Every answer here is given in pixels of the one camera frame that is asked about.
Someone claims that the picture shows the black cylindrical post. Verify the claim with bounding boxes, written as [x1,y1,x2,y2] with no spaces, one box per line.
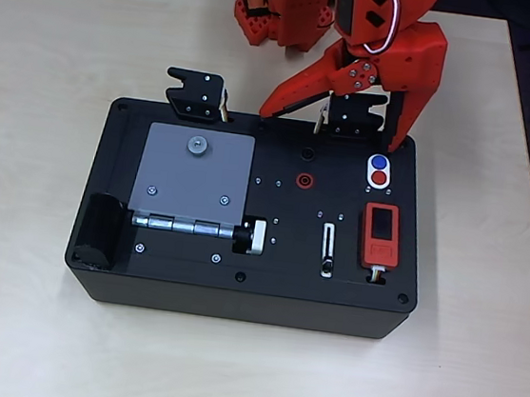
[69,189,128,273]

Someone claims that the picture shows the white yellow connector cable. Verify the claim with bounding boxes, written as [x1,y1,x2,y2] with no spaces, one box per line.
[368,264,389,285]

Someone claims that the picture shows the blue and red buttons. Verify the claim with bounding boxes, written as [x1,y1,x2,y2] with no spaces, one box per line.
[364,151,396,191]

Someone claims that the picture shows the grey round door knob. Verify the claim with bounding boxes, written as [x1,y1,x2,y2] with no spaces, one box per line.
[185,133,212,158]

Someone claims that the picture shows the black probe holder bracket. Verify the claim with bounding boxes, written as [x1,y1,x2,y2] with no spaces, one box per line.
[161,66,235,127]
[311,89,388,145]

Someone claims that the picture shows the grey hinged door plate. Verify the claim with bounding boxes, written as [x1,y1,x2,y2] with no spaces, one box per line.
[128,120,258,228]

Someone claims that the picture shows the silver metal door hinge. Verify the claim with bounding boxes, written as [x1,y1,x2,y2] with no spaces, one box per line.
[129,210,237,241]

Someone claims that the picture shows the black task board box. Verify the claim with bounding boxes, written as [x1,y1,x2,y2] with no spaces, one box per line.
[59,90,440,345]

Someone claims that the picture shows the white servo cable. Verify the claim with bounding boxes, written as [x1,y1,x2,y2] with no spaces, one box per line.
[362,0,403,57]

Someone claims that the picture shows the red banana socket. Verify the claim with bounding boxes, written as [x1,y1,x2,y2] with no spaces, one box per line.
[294,169,318,192]

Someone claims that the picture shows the red display module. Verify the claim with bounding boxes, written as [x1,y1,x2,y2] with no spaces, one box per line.
[356,200,408,273]

